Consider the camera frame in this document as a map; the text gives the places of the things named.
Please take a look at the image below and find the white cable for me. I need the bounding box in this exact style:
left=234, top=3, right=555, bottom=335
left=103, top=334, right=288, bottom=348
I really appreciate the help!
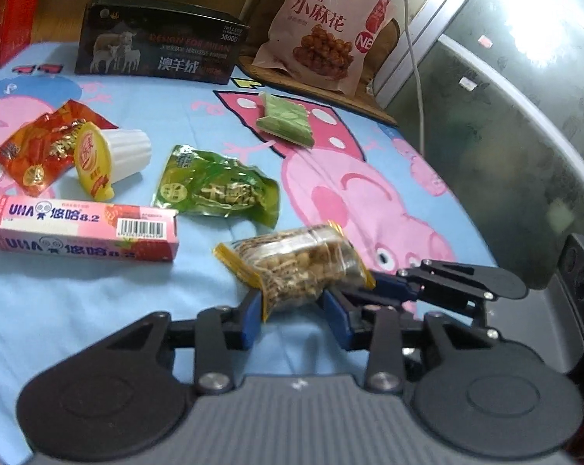
left=401, top=0, right=427, bottom=156

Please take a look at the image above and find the green pickle snack packet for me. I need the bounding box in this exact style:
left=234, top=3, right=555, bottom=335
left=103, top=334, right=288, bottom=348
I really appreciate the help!
left=151, top=144, right=280, bottom=228

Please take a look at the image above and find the pink candy box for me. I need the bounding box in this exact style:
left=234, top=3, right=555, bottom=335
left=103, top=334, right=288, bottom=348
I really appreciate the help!
left=0, top=194, right=180, bottom=262

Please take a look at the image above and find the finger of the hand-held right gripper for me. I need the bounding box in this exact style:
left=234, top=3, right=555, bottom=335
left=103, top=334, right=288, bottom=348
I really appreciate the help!
left=350, top=299, right=497, bottom=341
left=369, top=259, right=527, bottom=302

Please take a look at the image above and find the pink snack bag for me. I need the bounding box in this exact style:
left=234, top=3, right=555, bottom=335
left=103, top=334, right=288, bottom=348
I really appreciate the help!
left=251, top=0, right=399, bottom=98

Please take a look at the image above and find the grey metal cabinet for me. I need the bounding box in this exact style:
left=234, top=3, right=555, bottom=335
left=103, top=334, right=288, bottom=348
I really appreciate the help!
left=374, top=0, right=584, bottom=291

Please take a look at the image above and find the black sheep print box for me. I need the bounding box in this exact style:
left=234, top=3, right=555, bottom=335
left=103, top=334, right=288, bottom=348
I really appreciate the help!
left=75, top=0, right=251, bottom=87

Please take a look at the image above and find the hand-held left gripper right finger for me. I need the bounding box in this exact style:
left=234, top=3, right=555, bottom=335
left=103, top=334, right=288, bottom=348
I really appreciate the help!
left=322, top=289, right=502, bottom=393

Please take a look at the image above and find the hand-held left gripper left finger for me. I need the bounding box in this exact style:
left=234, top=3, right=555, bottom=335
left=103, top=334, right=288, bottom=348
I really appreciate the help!
left=105, top=291, right=265, bottom=394

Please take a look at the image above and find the brown woven mat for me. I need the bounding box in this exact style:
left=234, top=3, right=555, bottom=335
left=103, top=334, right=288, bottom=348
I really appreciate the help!
left=236, top=53, right=399, bottom=127

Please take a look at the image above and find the white jelly cup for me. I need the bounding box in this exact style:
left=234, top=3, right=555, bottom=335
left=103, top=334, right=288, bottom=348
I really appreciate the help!
left=74, top=122, right=152, bottom=200

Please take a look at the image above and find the printed blanket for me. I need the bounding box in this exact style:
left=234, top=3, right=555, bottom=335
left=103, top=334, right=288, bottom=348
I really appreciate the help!
left=0, top=41, right=510, bottom=465

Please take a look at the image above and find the clear nut snack packet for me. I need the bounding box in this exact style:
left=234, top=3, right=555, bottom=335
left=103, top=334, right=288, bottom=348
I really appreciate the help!
left=213, top=221, right=376, bottom=323

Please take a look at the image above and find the red snack packet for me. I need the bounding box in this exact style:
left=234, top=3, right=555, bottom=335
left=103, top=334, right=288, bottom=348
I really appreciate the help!
left=0, top=99, right=121, bottom=199

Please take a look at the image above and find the green wafer packet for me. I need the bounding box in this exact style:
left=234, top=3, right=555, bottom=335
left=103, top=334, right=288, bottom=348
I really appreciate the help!
left=256, top=91, right=316, bottom=148

